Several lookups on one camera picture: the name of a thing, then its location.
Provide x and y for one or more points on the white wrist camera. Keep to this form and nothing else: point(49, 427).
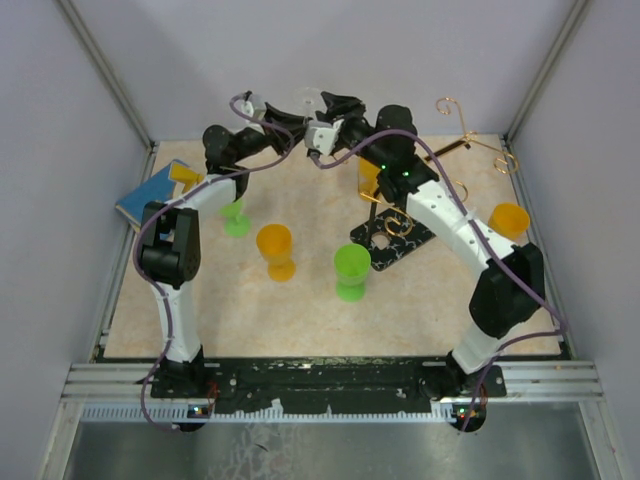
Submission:
point(253, 106)
point(321, 137)

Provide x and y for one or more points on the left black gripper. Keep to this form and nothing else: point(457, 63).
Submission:
point(284, 119)

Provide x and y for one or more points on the white cable duct strip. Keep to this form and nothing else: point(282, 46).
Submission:
point(199, 413)

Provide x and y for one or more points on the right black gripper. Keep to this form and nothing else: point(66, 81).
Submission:
point(337, 107)

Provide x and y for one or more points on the clear wine glass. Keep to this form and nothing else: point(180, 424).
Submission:
point(308, 101)

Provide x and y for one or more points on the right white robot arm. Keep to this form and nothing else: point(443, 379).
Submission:
point(510, 284)

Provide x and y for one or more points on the aluminium frame rail front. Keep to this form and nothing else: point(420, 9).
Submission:
point(511, 381)

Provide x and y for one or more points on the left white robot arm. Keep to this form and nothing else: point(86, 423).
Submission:
point(168, 248)

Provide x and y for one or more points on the gold wine glass rack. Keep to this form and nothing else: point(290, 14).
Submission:
point(390, 235)

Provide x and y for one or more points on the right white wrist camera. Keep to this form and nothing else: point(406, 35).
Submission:
point(321, 137)

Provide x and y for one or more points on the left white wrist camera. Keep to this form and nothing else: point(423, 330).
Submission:
point(253, 106)

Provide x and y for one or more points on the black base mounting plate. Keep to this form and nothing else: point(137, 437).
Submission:
point(447, 381)

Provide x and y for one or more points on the green goblet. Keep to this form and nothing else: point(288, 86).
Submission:
point(352, 263)
point(237, 224)

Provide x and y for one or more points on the blue yellow box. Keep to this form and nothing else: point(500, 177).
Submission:
point(172, 180)

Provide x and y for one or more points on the orange goblet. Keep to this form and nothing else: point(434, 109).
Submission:
point(275, 244)
point(367, 176)
point(509, 220)

